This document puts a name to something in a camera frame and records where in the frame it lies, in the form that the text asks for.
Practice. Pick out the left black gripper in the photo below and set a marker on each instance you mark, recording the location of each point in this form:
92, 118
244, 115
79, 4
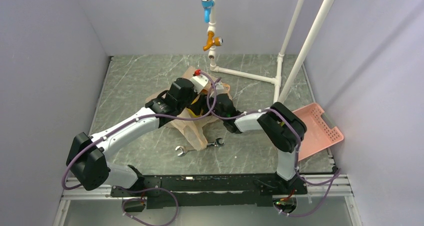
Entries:
194, 94

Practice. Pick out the orange banana-print plastic bag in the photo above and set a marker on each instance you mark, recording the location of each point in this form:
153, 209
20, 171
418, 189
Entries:
191, 130

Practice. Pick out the yellow fake mango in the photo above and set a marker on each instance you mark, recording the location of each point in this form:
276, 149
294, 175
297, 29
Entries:
197, 112

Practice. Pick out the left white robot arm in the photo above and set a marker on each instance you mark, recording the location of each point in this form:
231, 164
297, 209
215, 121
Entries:
89, 155

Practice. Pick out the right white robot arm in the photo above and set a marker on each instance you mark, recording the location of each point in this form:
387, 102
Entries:
284, 129

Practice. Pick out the silver open-end wrench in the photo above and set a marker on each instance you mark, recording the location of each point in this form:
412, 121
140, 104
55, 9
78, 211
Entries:
182, 150

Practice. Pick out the orange tap valve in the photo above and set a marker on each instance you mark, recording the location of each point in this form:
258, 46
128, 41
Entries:
212, 41

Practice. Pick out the blue tap valve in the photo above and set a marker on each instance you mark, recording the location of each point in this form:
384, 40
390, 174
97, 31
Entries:
207, 8

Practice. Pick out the pink plastic basket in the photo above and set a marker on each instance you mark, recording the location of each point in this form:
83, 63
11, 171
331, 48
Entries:
319, 135

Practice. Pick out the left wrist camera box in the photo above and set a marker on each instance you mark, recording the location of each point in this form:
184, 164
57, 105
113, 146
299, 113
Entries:
200, 80

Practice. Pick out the white PVC pipe frame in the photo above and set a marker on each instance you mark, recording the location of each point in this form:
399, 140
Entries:
286, 27

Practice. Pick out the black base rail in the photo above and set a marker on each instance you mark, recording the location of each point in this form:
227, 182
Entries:
260, 189

